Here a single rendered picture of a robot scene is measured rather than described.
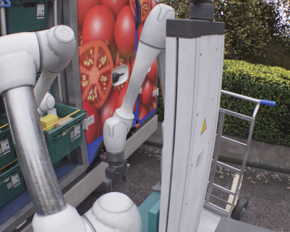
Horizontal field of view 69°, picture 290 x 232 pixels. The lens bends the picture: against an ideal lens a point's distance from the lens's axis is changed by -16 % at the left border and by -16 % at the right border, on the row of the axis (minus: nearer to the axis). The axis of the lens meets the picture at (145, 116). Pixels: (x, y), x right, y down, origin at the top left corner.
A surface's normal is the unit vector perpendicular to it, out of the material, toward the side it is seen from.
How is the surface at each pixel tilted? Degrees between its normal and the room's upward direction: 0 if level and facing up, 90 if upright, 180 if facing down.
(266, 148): 8
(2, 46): 53
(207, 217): 0
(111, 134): 81
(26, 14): 96
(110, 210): 38
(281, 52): 29
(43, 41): 60
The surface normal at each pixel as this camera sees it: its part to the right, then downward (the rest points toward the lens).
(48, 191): 0.61, -0.14
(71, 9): 0.90, 0.17
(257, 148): -0.06, -0.86
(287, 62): -0.34, -0.25
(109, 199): 0.10, -0.94
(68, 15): -0.44, 0.35
